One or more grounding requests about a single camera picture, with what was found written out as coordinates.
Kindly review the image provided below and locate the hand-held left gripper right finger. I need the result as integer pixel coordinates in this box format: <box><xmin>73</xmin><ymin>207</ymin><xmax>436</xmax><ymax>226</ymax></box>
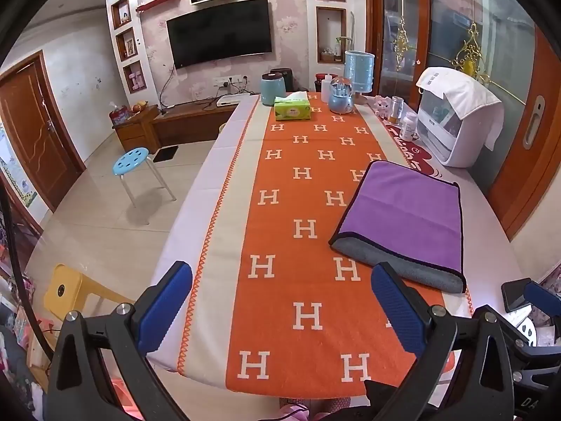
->
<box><xmin>365</xmin><ymin>262</ymin><xmax>514</xmax><ymax>421</ymax></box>

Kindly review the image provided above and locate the white medicine bottle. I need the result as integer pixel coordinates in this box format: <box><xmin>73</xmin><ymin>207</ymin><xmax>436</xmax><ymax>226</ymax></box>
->
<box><xmin>399</xmin><ymin>112</ymin><xmax>419</xmax><ymax>143</ymax></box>

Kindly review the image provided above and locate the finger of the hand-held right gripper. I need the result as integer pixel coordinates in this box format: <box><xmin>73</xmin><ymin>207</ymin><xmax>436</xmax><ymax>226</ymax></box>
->
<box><xmin>523</xmin><ymin>281</ymin><xmax>561</xmax><ymax>313</ymax></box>

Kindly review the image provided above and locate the orange printed table blanket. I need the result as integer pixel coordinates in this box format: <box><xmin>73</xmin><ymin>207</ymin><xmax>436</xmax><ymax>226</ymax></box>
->
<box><xmin>177</xmin><ymin>92</ymin><xmax>474</xmax><ymax>400</ymax></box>

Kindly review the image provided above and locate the pink figurine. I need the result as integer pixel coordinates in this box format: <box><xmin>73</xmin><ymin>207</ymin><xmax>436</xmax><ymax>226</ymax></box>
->
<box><xmin>372</xmin><ymin>95</ymin><xmax>393</xmax><ymax>118</ymax></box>

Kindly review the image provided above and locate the brown wooden door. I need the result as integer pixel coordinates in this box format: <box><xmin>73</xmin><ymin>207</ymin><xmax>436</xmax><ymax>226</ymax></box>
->
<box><xmin>0</xmin><ymin>50</ymin><xmax>87</xmax><ymax>214</ymax></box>

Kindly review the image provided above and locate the white set-top box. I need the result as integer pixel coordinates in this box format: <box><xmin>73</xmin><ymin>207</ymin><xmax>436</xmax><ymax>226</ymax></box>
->
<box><xmin>215</xmin><ymin>93</ymin><xmax>253</xmax><ymax>108</ymax></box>

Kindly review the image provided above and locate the black cable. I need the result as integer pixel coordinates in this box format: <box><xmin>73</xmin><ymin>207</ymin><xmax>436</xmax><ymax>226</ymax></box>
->
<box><xmin>0</xmin><ymin>182</ymin><xmax>59</xmax><ymax>362</ymax></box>

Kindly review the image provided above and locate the red and white table mat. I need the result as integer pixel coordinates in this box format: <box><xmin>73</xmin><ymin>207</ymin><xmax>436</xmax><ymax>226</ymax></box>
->
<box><xmin>366</xmin><ymin>95</ymin><xmax>448</xmax><ymax>181</ymax></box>

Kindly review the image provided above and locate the green tissue box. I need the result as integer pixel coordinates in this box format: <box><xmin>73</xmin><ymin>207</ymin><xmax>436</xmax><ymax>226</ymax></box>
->
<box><xmin>274</xmin><ymin>91</ymin><xmax>313</xmax><ymax>122</ymax></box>

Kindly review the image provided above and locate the pink cloth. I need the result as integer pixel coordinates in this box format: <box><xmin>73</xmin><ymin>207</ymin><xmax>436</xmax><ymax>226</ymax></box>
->
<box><xmin>275</xmin><ymin>397</ymin><xmax>352</xmax><ymax>421</ymax></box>

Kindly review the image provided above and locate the red lidded jar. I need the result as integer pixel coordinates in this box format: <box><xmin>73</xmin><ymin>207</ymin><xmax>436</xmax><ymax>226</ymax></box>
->
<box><xmin>314</xmin><ymin>73</ymin><xmax>341</xmax><ymax>94</ymax></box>

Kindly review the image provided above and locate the white plastic bottle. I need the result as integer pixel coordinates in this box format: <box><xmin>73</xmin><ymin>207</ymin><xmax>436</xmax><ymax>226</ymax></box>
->
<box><xmin>321</xmin><ymin>76</ymin><xmax>337</xmax><ymax>107</ymax></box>

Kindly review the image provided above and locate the light blue cylinder container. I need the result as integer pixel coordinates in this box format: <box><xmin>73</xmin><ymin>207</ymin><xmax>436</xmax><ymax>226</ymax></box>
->
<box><xmin>344</xmin><ymin>50</ymin><xmax>376</xmax><ymax>94</ymax></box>

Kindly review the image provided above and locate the black kitchen appliance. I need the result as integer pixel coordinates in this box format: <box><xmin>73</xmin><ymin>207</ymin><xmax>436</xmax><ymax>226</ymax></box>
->
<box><xmin>270</xmin><ymin>67</ymin><xmax>296</xmax><ymax>94</ymax></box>

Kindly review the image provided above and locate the purple and grey towel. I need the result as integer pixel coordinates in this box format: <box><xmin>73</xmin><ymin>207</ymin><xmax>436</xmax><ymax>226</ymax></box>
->
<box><xmin>329</xmin><ymin>160</ymin><xmax>467</xmax><ymax>294</ymax></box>

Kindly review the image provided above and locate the white wall socket strip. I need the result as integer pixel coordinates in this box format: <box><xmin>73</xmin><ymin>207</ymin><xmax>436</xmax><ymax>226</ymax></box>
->
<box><xmin>212</xmin><ymin>75</ymin><xmax>251</xmax><ymax>89</ymax></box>

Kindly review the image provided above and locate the silver door handle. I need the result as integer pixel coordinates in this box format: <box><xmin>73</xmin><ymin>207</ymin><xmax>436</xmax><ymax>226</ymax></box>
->
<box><xmin>523</xmin><ymin>95</ymin><xmax>546</xmax><ymax>149</ymax></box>

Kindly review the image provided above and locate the white perforated stool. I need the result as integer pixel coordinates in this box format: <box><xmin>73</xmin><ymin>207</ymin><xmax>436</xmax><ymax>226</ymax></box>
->
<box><xmin>512</xmin><ymin>310</ymin><xmax>538</xmax><ymax>348</ymax></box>

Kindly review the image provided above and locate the red plastic bag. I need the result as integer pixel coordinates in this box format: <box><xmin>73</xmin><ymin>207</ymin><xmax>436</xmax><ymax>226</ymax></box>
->
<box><xmin>109</xmin><ymin>102</ymin><xmax>133</xmax><ymax>126</ymax></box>

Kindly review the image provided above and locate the white appliance with towel cover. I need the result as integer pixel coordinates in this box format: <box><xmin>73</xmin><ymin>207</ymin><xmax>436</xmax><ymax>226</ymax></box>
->
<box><xmin>415</xmin><ymin>66</ymin><xmax>504</xmax><ymax>152</ymax></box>

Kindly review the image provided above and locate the brown sliding door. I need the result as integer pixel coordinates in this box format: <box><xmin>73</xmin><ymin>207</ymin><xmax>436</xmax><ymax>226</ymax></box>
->
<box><xmin>486</xmin><ymin>25</ymin><xmax>561</xmax><ymax>243</ymax></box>

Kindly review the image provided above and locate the wooden side cabinet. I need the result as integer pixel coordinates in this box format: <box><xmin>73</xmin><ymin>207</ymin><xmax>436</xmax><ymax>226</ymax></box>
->
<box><xmin>111</xmin><ymin>105</ymin><xmax>161</xmax><ymax>154</ymax></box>

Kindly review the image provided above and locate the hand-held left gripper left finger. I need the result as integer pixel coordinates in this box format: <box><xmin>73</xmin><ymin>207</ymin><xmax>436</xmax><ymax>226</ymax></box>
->
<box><xmin>46</xmin><ymin>261</ymin><xmax>194</xmax><ymax>421</ymax></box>

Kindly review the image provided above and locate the yellow plastic stool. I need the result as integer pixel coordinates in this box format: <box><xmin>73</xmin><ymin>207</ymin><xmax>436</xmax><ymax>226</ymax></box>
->
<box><xmin>43</xmin><ymin>264</ymin><xmax>136</xmax><ymax>330</ymax></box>

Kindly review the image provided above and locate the red wall shelf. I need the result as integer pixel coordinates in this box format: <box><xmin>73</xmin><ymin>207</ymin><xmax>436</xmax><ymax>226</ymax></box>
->
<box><xmin>135</xmin><ymin>0</ymin><xmax>183</xmax><ymax>13</ymax></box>

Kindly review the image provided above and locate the black smartphone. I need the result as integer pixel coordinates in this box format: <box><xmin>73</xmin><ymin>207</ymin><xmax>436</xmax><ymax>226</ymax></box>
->
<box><xmin>501</xmin><ymin>278</ymin><xmax>534</xmax><ymax>315</ymax></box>

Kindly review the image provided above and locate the blue globe swab holder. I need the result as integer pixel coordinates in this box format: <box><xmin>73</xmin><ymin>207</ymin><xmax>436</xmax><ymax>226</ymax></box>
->
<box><xmin>328</xmin><ymin>75</ymin><xmax>355</xmax><ymax>115</ymax></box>

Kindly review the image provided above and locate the black wall television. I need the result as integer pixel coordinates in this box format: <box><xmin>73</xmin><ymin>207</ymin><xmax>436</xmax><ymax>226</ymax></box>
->
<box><xmin>166</xmin><ymin>0</ymin><xmax>273</xmax><ymax>70</ymax></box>

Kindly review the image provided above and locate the teal lidded jar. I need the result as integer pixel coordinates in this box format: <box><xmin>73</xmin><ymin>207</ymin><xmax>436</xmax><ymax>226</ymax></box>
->
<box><xmin>261</xmin><ymin>73</ymin><xmax>286</xmax><ymax>107</ymax></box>

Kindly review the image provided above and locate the silver capped amber bottle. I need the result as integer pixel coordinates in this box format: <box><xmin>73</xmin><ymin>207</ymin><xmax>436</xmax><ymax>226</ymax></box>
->
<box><xmin>388</xmin><ymin>95</ymin><xmax>405</xmax><ymax>125</ymax></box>

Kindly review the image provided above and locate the wooden television cabinet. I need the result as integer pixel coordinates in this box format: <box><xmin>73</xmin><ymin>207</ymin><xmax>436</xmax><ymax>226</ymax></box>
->
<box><xmin>151</xmin><ymin>91</ymin><xmax>256</xmax><ymax>146</ymax></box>

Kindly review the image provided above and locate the golden door ornament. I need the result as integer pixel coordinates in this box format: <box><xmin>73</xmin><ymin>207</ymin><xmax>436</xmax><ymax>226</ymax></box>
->
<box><xmin>451</xmin><ymin>21</ymin><xmax>492</xmax><ymax>85</ymax></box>

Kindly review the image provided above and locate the black floor mat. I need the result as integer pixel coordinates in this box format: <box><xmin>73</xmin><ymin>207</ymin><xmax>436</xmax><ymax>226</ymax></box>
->
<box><xmin>154</xmin><ymin>144</ymin><xmax>180</xmax><ymax>163</ymax></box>

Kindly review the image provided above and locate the blue round stool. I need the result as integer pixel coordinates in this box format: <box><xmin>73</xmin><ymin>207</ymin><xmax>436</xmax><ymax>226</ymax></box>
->
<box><xmin>113</xmin><ymin>146</ymin><xmax>177</xmax><ymax>208</ymax></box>

